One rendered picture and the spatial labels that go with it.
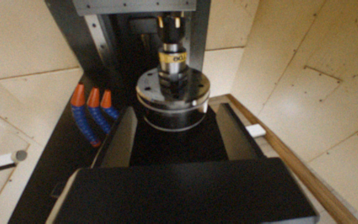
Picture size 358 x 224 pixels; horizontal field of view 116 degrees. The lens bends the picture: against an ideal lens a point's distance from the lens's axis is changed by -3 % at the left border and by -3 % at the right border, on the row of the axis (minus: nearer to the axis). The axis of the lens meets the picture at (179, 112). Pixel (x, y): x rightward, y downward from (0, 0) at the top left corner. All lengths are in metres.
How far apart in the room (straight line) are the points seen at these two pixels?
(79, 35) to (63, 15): 0.08
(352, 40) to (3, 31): 1.90
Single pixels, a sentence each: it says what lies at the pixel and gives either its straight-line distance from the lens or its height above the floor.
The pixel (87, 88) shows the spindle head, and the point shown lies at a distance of 0.58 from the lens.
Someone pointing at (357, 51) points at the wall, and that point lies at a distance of 1.12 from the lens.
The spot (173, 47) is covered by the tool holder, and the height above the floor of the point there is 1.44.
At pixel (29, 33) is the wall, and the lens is 1.20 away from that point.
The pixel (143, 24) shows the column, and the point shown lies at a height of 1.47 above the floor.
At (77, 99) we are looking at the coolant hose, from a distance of 0.21.
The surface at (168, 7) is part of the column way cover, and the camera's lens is 0.67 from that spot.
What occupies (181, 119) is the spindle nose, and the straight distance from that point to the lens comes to 0.23.
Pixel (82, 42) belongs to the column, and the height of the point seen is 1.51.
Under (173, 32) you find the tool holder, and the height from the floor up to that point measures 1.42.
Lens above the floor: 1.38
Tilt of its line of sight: 43 degrees up
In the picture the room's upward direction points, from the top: 180 degrees clockwise
